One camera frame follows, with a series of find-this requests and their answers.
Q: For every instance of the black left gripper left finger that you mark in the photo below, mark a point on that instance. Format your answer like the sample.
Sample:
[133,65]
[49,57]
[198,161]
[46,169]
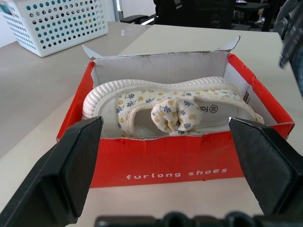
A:
[56,175]

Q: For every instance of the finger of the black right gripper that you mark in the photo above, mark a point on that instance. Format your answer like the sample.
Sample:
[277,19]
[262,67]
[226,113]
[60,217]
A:
[288,47]

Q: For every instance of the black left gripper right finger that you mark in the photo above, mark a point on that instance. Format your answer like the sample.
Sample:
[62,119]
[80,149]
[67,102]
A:
[270,165]

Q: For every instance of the orange shoe box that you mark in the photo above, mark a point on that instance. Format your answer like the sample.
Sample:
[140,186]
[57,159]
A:
[165,160]

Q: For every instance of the white floral sandal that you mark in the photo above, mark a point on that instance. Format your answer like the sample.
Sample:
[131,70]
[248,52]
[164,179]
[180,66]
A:
[146,99]

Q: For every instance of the black office chair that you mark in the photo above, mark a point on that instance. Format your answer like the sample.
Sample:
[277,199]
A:
[191,13]

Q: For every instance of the white perforated plastic basket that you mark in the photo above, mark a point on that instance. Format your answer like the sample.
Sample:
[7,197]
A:
[59,26]

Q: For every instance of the black chair armrest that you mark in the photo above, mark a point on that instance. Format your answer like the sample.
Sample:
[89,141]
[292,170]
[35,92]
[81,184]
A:
[133,19]

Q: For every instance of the blue pack in basket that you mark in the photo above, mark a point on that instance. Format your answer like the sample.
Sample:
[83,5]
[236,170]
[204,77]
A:
[6,7]

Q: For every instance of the black desk frame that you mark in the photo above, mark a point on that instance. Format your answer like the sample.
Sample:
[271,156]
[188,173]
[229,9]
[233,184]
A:
[258,11]

